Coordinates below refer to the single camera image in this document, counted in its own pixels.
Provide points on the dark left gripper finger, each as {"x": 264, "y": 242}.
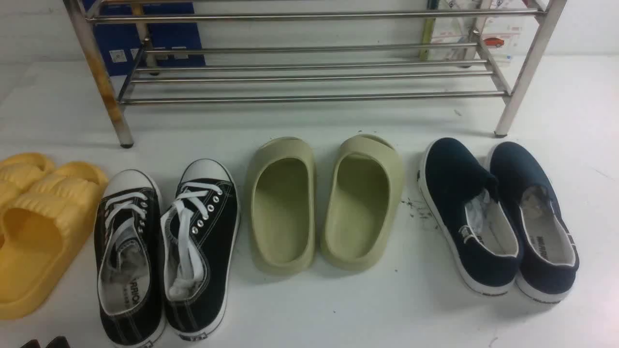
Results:
{"x": 58, "y": 342}
{"x": 31, "y": 344}

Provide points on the black canvas sneaker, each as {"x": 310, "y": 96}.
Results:
{"x": 125, "y": 243}
{"x": 199, "y": 231}

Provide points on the stainless steel shoe rack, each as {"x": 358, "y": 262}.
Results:
{"x": 477, "y": 61}

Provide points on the blue box behind rack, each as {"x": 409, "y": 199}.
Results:
{"x": 119, "y": 43}

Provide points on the navy slip-on shoe left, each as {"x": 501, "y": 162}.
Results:
{"x": 462, "y": 196}

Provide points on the navy slip-on shoe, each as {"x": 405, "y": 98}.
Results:
{"x": 550, "y": 259}
{"x": 462, "y": 196}

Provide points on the navy slip-on shoe right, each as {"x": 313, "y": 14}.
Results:
{"x": 550, "y": 259}

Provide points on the yellow slipper front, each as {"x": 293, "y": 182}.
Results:
{"x": 44, "y": 229}

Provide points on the yellow slipper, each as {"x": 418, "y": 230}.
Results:
{"x": 44, "y": 229}
{"x": 19, "y": 172}

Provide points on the yellow slipper back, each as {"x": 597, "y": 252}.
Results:
{"x": 19, "y": 172}

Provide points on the olive green slipper left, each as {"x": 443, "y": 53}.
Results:
{"x": 280, "y": 189}

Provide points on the olive green slipper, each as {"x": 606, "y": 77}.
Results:
{"x": 280, "y": 189}
{"x": 367, "y": 185}

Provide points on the olive green slipper right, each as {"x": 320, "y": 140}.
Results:
{"x": 367, "y": 185}

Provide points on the white printed carton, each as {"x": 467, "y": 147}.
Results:
{"x": 499, "y": 33}

